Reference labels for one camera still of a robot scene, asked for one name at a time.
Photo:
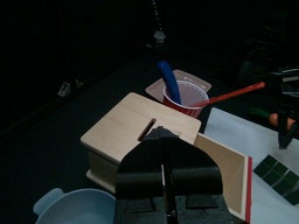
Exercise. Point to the red plastic utensil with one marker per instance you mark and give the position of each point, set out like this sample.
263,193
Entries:
234,94

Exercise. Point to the dark green sushi roll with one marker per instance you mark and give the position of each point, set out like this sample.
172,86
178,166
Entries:
278,176

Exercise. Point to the toy carrot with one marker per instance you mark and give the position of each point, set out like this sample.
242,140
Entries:
274,119

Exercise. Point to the wooden box with slot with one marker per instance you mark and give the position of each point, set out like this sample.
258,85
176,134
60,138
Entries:
124,122

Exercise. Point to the tan plastic square container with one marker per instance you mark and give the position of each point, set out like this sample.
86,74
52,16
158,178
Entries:
155,89

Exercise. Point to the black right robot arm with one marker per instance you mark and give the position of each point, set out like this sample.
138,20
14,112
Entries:
251,68

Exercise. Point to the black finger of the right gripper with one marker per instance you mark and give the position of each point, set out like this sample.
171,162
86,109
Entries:
282,131
293,132

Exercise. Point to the wooden panel with red edge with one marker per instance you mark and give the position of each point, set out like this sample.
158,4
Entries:
227,172

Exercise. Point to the blue plastic utensil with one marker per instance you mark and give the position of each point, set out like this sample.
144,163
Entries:
170,80

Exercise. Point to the red plastic cup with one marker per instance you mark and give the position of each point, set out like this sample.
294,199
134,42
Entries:
191,109

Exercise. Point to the light blue bowl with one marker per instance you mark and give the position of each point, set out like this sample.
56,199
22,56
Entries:
78,207

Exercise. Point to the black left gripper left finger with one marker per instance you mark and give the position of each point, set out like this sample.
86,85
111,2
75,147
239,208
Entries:
140,175

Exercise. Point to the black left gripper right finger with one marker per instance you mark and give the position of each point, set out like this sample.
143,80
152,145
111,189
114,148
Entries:
192,175

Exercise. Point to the white cutting board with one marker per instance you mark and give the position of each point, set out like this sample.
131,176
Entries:
238,131

